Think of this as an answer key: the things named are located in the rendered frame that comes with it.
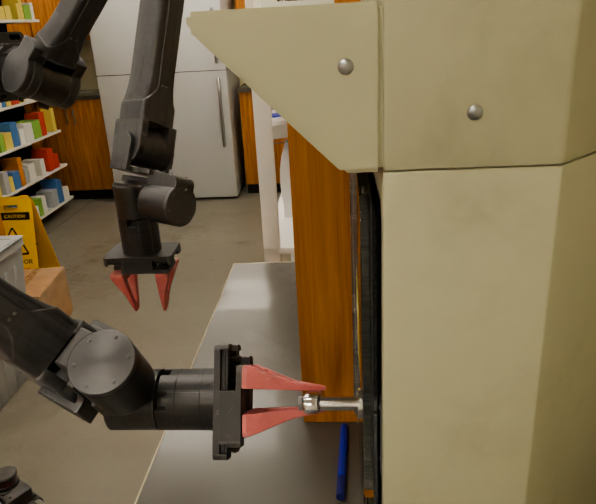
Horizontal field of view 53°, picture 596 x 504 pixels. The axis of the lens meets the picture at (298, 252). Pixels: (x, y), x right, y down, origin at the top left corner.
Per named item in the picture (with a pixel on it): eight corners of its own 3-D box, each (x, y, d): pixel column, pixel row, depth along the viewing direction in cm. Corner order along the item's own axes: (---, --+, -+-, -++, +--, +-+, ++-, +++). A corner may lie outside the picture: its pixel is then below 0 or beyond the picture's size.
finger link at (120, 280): (162, 319, 90) (154, 261, 87) (116, 320, 91) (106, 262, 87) (173, 299, 96) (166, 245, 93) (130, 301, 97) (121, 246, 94)
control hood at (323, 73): (361, 104, 67) (360, 9, 64) (383, 173, 37) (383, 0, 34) (260, 108, 68) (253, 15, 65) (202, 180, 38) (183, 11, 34)
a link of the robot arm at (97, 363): (100, 328, 63) (47, 399, 60) (53, 274, 54) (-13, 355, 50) (193, 375, 60) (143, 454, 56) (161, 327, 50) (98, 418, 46)
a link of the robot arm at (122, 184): (133, 170, 90) (102, 178, 85) (165, 174, 86) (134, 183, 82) (140, 214, 92) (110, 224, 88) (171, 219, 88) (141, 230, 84)
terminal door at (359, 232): (363, 417, 82) (359, 123, 67) (374, 629, 53) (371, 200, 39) (357, 417, 82) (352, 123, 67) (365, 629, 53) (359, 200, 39)
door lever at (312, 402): (361, 410, 58) (360, 382, 58) (363, 420, 49) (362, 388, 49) (305, 410, 58) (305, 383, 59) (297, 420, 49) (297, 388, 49)
